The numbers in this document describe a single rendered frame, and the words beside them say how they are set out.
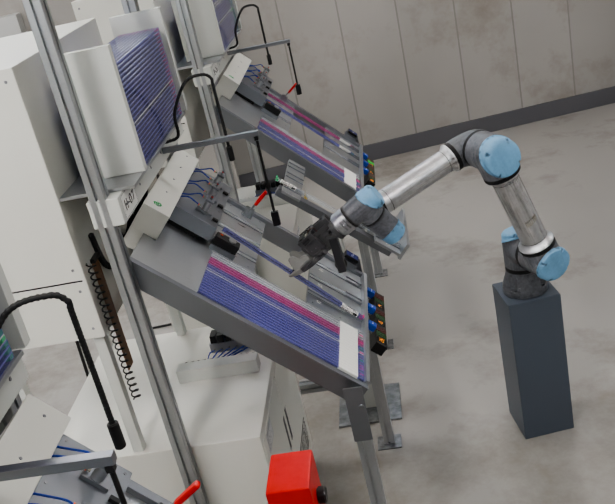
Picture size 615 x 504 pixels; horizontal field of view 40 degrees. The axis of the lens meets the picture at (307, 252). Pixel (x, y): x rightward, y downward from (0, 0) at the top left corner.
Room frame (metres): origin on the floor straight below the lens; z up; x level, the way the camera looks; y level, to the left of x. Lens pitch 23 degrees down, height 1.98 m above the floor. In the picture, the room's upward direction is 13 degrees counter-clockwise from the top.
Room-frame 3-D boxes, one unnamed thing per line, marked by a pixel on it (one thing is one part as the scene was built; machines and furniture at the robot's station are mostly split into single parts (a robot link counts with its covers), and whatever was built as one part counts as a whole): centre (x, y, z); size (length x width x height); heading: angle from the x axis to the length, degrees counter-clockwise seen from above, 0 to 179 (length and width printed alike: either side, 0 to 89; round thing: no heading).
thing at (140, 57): (2.40, 0.38, 1.52); 0.51 x 0.13 x 0.27; 172
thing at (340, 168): (3.79, 0.12, 0.65); 1.01 x 0.73 x 1.29; 82
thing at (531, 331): (2.57, -0.70, 0.28); 0.18 x 0.18 x 0.55; 1
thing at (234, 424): (2.36, 0.51, 0.31); 0.70 x 0.65 x 0.62; 172
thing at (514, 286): (2.57, -0.70, 0.60); 0.15 x 0.15 x 0.10
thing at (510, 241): (2.57, -0.70, 0.72); 0.13 x 0.12 x 0.14; 15
